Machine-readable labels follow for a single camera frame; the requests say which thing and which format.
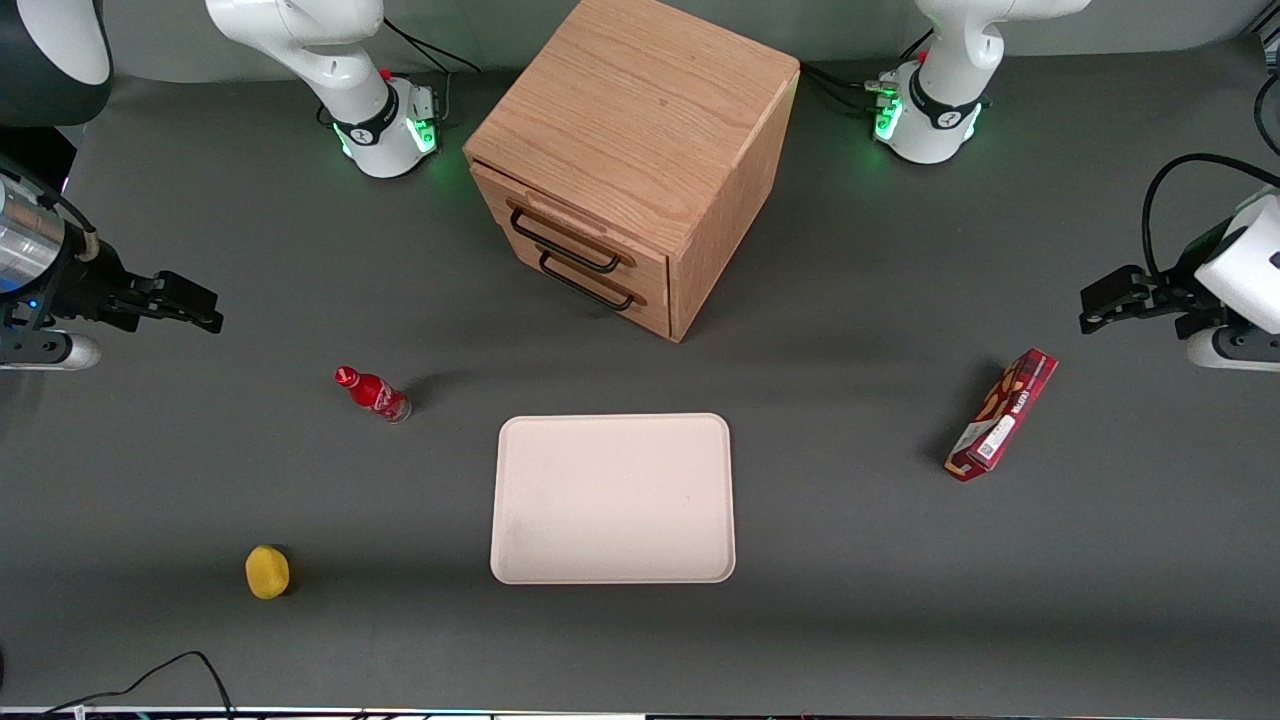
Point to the red snack box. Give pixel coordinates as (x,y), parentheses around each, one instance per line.
(1003,428)

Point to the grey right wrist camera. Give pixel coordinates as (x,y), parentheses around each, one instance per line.
(60,351)

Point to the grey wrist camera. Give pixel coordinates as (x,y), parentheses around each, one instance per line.
(60,351)
(1235,350)

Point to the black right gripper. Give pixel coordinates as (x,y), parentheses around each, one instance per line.
(92,283)

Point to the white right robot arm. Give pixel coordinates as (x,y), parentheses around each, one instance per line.
(300,40)

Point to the wooden drawer cabinet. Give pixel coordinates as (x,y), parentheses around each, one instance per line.
(640,110)

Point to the yellow lemon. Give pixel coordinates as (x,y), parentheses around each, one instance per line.
(267,572)

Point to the beige plastic tray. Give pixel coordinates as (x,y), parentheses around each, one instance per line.
(613,498)

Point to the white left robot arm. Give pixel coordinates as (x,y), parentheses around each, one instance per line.
(945,60)

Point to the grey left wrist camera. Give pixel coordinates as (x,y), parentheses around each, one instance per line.
(1235,350)

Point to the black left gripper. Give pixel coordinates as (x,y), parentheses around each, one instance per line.
(1172,290)

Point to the red soda bottle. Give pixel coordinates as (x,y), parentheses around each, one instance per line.
(372,394)

